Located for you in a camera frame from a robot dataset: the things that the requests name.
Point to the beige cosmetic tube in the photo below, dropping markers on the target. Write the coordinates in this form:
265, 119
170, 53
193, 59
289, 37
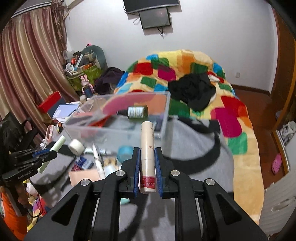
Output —
147, 167

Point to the black clothing on quilt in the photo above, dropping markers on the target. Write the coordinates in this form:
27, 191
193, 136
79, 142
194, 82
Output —
195, 90

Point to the red box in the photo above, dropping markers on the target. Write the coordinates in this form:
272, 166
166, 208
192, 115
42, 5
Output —
49, 102

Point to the dark green spray bottle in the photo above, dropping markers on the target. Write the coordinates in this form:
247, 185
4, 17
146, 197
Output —
135, 112

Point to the clear plastic storage box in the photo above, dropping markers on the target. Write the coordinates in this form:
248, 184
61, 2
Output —
97, 123

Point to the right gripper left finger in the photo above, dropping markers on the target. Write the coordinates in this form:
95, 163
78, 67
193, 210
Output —
129, 187

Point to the grey neck pillow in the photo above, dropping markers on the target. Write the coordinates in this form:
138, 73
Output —
96, 55

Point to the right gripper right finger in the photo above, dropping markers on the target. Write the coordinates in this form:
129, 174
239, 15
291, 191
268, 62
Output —
163, 169

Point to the striped pink curtain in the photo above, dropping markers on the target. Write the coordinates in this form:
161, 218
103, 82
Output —
32, 47

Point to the white tube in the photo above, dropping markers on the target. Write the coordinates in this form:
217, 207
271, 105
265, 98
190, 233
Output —
98, 162

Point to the pink slipper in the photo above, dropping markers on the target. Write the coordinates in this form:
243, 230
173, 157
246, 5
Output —
276, 164

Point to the blue card pack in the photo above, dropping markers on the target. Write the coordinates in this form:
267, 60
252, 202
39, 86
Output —
83, 163

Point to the green storage basket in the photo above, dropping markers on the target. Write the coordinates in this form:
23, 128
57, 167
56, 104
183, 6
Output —
92, 73

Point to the dark purple clothing pile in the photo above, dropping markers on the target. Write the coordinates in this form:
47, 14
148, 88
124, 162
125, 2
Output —
108, 81

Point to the white bandage tape roll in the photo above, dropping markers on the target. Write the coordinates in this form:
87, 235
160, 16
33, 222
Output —
76, 147

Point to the blue white book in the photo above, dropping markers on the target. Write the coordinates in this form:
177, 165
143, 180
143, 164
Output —
65, 110

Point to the teal tape roll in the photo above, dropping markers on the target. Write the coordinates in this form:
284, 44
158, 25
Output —
124, 153

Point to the pink bunny toy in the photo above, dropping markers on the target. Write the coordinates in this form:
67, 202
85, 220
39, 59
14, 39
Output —
84, 81

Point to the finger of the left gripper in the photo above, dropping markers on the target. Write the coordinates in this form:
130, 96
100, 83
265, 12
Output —
51, 155
40, 153

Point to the pale green tube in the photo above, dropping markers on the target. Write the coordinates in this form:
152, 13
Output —
57, 146

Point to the wall mounted monitor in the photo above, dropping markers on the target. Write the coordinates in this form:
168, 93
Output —
152, 13

